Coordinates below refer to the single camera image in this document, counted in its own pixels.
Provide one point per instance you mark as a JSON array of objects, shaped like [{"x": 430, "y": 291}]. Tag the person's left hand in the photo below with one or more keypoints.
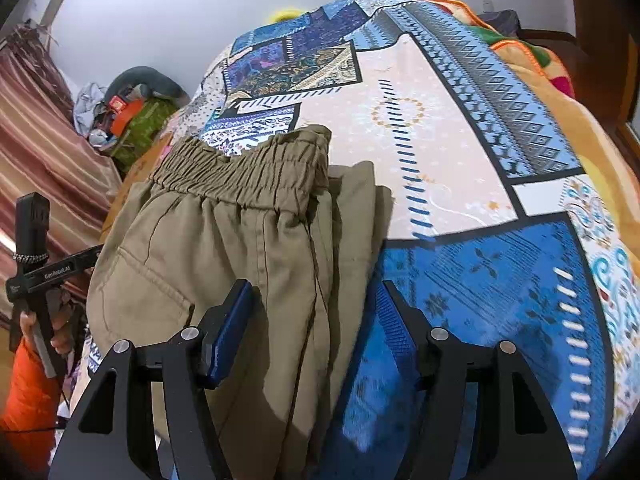
[{"x": 64, "y": 327}]

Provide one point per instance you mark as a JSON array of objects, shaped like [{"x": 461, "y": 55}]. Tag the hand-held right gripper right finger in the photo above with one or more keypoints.
[{"x": 400, "y": 330}]

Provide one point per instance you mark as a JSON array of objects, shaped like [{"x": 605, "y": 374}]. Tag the orange fleece blanket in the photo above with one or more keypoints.
[{"x": 575, "y": 120}]

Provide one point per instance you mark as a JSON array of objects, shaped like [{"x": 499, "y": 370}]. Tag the grey white cloth heap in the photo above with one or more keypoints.
[{"x": 90, "y": 105}]

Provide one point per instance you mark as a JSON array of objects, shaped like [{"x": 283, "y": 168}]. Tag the small red box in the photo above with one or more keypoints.
[{"x": 116, "y": 102}]

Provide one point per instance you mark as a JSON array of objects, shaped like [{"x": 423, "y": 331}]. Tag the khaki pants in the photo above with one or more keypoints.
[{"x": 200, "y": 240}]

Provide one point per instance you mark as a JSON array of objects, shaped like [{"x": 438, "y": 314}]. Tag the grey bag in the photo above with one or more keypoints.
[{"x": 497, "y": 22}]

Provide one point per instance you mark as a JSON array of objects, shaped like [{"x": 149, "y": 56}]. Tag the yellow curved object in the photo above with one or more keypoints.
[{"x": 284, "y": 13}]

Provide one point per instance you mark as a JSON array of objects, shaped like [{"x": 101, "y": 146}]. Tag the wooden door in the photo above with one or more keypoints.
[{"x": 600, "y": 35}]

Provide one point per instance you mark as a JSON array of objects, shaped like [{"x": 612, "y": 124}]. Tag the orange box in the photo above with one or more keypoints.
[{"x": 127, "y": 115}]

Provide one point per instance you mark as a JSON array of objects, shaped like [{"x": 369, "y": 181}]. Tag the green patterned bag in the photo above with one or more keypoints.
[{"x": 150, "y": 130}]

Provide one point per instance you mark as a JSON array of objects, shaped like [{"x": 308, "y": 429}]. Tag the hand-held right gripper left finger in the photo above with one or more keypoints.
[{"x": 227, "y": 330}]

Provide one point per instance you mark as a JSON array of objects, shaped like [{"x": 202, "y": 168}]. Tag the blue patchwork bed sheet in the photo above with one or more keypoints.
[{"x": 450, "y": 160}]

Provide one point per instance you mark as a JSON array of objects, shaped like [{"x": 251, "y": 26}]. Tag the striped brown curtain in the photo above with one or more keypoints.
[{"x": 40, "y": 135}]

